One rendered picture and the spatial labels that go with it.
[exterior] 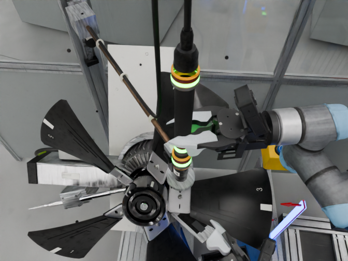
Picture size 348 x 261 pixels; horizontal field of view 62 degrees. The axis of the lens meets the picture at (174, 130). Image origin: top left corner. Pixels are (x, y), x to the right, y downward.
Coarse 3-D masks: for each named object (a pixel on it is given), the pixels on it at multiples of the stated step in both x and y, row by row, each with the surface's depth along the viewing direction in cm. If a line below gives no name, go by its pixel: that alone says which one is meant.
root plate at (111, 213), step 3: (117, 207) 81; (120, 207) 81; (111, 210) 81; (114, 210) 82; (117, 210) 82; (120, 210) 84; (108, 213) 81; (111, 213) 83; (114, 213) 84; (117, 213) 85; (111, 216) 84; (114, 216) 86; (117, 216) 87; (120, 216) 88; (123, 216) 89
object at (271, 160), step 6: (264, 150) 110; (270, 150) 105; (276, 150) 104; (264, 156) 110; (270, 156) 103; (276, 156) 103; (264, 162) 109; (270, 162) 105; (276, 162) 105; (270, 168) 109; (276, 168) 109; (282, 168) 109
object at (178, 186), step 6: (168, 144) 67; (168, 150) 66; (168, 156) 67; (168, 162) 70; (168, 174) 72; (174, 174) 72; (192, 174) 72; (168, 180) 71; (174, 180) 71; (186, 180) 71; (192, 180) 71; (174, 186) 70; (180, 186) 70; (186, 186) 70
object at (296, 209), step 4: (296, 208) 85; (300, 208) 82; (292, 212) 88; (296, 212) 85; (288, 216) 90; (292, 216) 88; (284, 220) 94; (288, 220) 90; (280, 224) 98; (284, 224) 94; (276, 228) 102; (280, 228) 97; (272, 232) 105; (276, 232) 101; (272, 236) 105
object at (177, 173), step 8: (184, 32) 37; (192, 32) 37; (184, 40) 38; (192, 40) 38; (176, 48) 40; (184, 48) 39; (192, 48) 39; (176, 56) 40; (184, 56) 39; (192, 56) 39; (176, 64) 41; (184, 64) 40; (192, 64) 40; (184, 72) 41; (176, 176) 69; (184, 176) 68
